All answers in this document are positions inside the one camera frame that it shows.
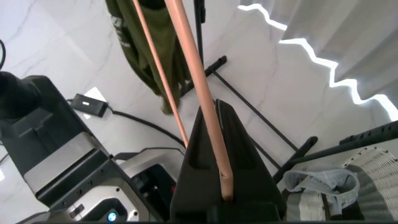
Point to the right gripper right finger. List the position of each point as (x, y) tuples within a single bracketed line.
[(248, 174)]

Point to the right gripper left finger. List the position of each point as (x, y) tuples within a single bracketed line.
[(196, 174)]

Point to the pink clothes hanger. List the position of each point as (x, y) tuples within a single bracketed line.
[(196, 77)]

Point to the green printed shirt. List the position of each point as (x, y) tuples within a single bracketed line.
[(164, 46)]

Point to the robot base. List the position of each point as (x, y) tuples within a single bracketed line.
[(62, 161)]

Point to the black clothes rack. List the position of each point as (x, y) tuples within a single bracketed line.
[(298, 151)]

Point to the white laundry basket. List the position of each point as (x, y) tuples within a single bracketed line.
[(379, 174)]

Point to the pale grey garment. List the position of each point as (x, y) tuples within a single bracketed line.
[(326, 179)]

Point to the black power adapter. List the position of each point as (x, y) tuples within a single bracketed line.
[(88, 104)]

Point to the white curtain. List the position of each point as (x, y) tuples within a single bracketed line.
[(342, 31)]

